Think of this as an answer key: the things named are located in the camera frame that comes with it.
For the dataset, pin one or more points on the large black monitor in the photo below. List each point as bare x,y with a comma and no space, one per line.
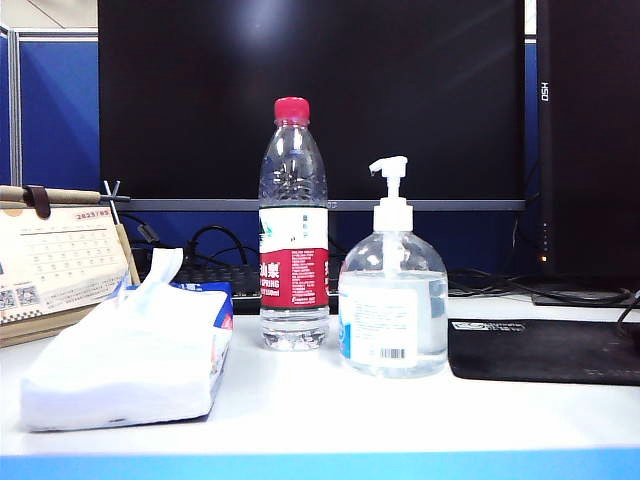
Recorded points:
200,100

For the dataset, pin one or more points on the black mouse pad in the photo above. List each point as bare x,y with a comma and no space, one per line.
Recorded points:
540,350

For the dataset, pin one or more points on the beige desk calendar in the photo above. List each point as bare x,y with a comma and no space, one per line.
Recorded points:
60,260

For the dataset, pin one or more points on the black keyboard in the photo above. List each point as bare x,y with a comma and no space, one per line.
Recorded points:
220,280

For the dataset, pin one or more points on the clear sanitizer pump bottle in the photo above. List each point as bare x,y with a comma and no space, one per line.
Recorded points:
390,310

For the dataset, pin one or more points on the blue office partition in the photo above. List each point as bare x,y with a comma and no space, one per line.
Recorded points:
60,110

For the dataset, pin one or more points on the red-capped clear water bottle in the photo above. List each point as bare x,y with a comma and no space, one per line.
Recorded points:
294,170

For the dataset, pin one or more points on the white blue tissue pack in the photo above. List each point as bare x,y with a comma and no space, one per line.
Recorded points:
125,360

